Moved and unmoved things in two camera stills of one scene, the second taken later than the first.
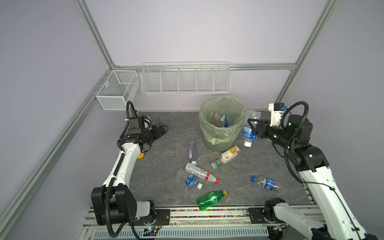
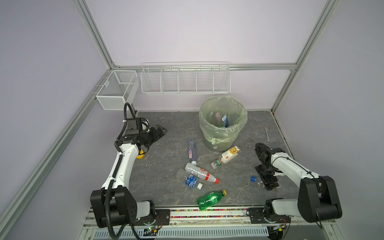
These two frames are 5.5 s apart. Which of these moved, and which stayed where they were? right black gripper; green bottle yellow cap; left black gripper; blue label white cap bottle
Moved: right black gripper
Stayed: left black gripper; blue label white cap bottle; green bottle yellow cap
